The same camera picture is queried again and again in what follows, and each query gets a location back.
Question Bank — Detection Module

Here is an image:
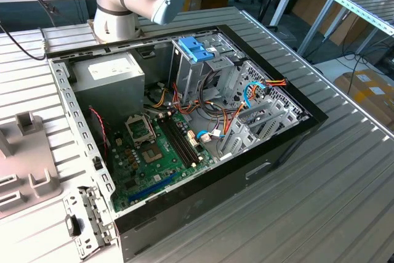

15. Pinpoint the metal socket cover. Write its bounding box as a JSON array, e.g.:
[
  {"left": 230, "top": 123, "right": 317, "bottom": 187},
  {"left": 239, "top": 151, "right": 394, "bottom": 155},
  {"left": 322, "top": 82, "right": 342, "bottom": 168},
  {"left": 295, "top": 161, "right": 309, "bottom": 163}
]
[{"left": 124, "top": 113, "right": 155, "bottom": 147}]

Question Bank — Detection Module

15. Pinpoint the black case lock tab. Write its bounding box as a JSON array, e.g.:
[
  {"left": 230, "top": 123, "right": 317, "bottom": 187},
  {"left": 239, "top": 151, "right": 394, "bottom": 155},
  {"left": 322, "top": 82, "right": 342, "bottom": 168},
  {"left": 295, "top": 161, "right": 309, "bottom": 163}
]
[{"left": 66, "top": 214, "right": 82, "bottom": 237}]

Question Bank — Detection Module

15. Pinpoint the green motherboard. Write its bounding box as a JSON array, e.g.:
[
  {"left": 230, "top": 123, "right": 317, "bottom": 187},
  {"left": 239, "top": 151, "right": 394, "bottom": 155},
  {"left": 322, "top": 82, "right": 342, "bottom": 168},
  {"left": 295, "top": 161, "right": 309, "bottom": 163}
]
[{"left": 107, "top": 110, "right": 216, "bottom": 213}]

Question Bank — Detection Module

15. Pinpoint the grey parts rack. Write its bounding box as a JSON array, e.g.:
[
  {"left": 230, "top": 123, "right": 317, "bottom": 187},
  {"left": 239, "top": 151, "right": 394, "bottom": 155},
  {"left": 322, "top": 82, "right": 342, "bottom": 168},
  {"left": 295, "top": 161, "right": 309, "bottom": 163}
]
[{"left": 0, "top": 111, "right": 64, "bottom": 217}]

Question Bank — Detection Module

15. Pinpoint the blue plastic drive latch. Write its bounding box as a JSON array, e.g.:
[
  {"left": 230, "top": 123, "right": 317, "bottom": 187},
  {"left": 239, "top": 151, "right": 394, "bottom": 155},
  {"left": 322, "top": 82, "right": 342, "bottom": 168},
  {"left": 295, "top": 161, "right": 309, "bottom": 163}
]
[{"left": 177, "top": 36, "right": 215, "bottom": 64}]

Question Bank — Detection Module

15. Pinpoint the blue expansion slot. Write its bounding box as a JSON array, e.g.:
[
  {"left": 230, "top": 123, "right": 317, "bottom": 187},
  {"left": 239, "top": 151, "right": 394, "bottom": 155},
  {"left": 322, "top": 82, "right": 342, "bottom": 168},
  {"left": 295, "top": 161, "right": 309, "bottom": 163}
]
[{"left": 127, "top": 172, "right": 179, "bottom": 203}]

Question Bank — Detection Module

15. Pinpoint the yellow orange wire bundle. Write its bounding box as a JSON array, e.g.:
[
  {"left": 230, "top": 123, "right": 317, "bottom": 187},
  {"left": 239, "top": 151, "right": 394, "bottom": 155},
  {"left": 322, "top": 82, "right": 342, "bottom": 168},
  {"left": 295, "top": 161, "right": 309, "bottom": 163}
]
[{"left": 147, "top": 87, "right": 169, "bottom": 109}]

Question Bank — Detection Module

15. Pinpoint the CPU socket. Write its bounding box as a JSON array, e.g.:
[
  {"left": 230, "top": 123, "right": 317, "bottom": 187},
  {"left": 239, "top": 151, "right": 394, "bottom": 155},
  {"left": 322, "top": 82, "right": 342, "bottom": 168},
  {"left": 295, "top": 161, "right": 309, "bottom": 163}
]
[{"left": 140, "top": 143, "right": 163, "bottom": 166}]

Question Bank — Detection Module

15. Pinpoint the black RAM slot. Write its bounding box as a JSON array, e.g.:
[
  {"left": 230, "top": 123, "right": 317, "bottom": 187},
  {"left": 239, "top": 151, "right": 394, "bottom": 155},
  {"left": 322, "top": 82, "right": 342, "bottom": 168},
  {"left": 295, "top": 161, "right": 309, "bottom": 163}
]
[
  {"left": 169, "top": 115, "right": 200, "bottom": 167},
  {"left": 163, "top": 116, "right": 193, "bottom": 168},
  {"left": 166, "top": 115, "right": 197, "bottom": 167},
  {"left": 159, "top": 116, "right": 190, "bottom": 168}
]

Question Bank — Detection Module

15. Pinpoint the metal disk bay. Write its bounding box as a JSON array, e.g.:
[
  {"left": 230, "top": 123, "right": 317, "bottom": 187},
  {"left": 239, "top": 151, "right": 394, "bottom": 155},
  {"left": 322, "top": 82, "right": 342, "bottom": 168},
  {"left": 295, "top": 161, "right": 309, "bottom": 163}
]
[{"left": 217, "top": 59, "right": 310, "bottom": 162}]

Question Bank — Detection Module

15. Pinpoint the orange red wire bundle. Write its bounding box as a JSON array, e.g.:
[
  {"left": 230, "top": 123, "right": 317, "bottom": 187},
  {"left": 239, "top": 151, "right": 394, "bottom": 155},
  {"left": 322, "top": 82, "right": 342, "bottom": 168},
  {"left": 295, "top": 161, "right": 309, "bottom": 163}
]
[{"left": 171, "top": 83, "right": 203, "bottom": 116}]

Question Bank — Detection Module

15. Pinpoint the open black PC case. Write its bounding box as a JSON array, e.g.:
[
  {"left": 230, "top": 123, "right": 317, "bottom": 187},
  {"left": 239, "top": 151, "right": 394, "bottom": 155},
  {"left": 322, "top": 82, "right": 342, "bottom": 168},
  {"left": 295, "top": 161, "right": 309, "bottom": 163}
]
[{"left": 45, "top": 24, "right": 329, "bottom": 263}]

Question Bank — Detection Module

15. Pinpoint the red black fan wire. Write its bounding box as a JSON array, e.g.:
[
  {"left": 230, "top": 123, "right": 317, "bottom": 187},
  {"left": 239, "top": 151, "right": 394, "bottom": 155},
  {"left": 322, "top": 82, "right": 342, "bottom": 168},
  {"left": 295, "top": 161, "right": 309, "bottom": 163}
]
[{"left": 88, "top": 105, "right": 111, "bottom": 161}]

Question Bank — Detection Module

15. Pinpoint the black cable loop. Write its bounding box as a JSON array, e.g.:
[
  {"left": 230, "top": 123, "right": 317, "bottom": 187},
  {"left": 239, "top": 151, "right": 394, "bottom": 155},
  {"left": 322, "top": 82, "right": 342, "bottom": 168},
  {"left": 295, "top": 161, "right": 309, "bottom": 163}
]
[{"left": 198, "top": 70, "right": 236, "bottom": 116}]

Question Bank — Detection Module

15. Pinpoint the grey power supply unit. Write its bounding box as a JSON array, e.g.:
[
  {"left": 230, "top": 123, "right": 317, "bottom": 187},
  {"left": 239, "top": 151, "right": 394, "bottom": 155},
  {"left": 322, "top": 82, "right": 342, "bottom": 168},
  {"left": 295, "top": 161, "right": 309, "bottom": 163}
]
[{"left": 70, "top": 51, "right": 146, "bottom": 125}]

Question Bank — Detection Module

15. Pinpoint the white motherboard socket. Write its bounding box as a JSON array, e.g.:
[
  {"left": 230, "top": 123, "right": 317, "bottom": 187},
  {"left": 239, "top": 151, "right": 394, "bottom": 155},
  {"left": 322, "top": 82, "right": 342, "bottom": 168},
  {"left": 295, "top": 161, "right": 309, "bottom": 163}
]
[{"left": 187, "top": 130, "right": 200, "bottom": 149}]

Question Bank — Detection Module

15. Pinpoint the blue data wire white label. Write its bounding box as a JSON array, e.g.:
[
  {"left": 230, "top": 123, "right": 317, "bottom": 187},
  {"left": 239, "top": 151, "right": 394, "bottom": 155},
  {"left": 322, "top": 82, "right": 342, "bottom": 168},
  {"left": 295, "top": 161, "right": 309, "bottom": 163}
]
[{"left": 196, "top": 129, "right": 223, "bottom": 143}]

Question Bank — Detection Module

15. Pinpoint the metal drive cage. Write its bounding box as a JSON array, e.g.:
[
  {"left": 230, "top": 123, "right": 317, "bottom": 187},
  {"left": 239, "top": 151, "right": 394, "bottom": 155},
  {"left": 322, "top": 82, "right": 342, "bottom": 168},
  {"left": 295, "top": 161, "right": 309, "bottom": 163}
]
[{"left": 167, "top": 32, "right": 247, "bottom": 107}]

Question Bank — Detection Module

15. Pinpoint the large brown cardboard box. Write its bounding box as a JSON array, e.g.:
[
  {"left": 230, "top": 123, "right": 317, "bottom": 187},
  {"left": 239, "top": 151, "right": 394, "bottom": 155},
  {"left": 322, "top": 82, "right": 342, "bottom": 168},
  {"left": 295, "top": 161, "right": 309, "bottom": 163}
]
[{"left": 334, "top": 70, "right": 394, "bottom": 134}]

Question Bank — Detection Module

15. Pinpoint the orange yellow red power wire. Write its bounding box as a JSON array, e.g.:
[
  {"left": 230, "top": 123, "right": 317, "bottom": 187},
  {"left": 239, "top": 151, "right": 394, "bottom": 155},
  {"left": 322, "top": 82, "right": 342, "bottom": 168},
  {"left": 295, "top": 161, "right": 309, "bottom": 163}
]
[{"left": 221, "top": 78, "right": 287, "bottom": 137}]

